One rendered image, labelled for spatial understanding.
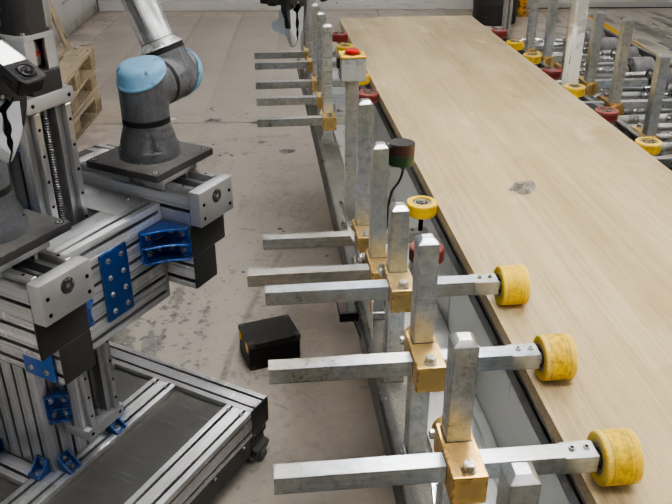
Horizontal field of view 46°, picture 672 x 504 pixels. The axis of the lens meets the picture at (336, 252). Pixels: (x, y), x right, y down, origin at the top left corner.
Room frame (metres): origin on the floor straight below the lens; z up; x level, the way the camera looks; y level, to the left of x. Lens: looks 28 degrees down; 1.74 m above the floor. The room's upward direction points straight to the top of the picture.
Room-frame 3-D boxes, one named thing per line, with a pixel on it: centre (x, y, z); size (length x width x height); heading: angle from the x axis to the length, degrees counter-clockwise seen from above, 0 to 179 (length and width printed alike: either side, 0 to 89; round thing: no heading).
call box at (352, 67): (2.14, -0.04, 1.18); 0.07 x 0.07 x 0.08; 6
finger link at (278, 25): (1.85, 0.12, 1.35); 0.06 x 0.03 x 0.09; 62
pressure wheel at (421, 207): (1.86, -0.22, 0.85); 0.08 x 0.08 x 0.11
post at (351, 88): (2.14, -0.04, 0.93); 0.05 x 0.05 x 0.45; 6
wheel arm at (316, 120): (2.83, 0.08, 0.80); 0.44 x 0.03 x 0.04; 96
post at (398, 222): (1.38, -0.12, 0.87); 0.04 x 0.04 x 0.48; 6
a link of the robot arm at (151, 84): (1.86, 0.46, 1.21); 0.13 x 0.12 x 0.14; 159
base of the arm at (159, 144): (1.85, 0.47, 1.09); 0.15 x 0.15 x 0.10
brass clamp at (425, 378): (1.11, -0.15, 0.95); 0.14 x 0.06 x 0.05; 6
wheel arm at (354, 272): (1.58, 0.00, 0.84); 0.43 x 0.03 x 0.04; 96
